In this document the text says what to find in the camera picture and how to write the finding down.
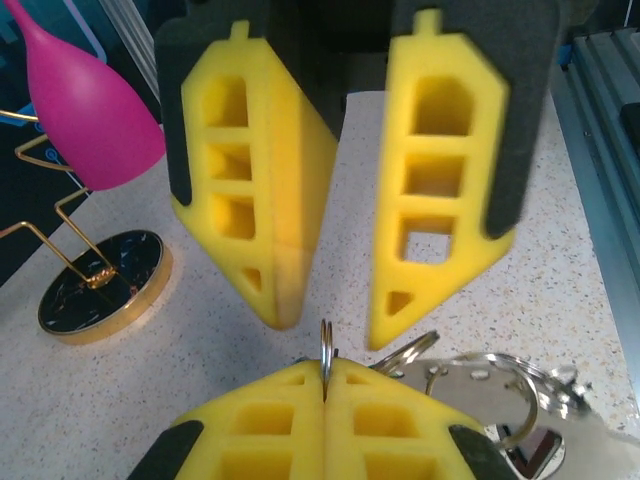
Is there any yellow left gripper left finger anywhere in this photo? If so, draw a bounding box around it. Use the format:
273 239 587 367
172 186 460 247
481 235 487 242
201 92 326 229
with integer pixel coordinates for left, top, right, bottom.
127 359 327 480

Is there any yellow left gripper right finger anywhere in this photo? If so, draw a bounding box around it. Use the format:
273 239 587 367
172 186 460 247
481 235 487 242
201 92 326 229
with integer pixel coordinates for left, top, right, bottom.
324 356 519 480

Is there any key with green tag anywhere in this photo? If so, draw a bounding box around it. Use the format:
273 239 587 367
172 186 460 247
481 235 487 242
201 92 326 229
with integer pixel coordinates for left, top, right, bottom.
318 318 640 480

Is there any pink plastic goblet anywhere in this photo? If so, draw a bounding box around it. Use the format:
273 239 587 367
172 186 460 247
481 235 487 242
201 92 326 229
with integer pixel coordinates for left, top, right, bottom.
9 0 167 192

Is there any gold wire glass rack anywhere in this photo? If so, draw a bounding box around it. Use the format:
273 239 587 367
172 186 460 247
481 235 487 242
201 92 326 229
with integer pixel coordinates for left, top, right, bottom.
0 109 175 346

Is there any aluminium frame post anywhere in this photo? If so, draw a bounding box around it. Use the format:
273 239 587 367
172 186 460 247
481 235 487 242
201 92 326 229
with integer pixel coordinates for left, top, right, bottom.
97 0 161 109

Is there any aluminium front rail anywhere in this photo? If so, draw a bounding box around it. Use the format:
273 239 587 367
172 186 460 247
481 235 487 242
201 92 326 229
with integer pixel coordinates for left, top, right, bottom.
549 0 640 441

